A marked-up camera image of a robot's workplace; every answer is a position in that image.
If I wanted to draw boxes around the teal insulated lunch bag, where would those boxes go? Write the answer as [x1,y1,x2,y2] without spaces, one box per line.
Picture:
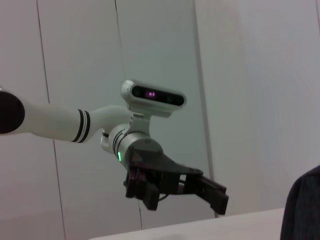
[279,164,320,240]

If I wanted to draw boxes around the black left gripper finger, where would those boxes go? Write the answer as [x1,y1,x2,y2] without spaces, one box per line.
[178,173,230,216]
[124,172,161,211]

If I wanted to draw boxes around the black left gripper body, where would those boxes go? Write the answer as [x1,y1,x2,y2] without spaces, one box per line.
[123,142,205,198]

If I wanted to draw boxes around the dark left gripper cable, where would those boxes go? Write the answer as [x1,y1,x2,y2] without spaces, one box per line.
[157,192,171,203]

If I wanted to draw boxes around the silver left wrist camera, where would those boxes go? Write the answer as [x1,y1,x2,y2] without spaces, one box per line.
[120,79,188,133]

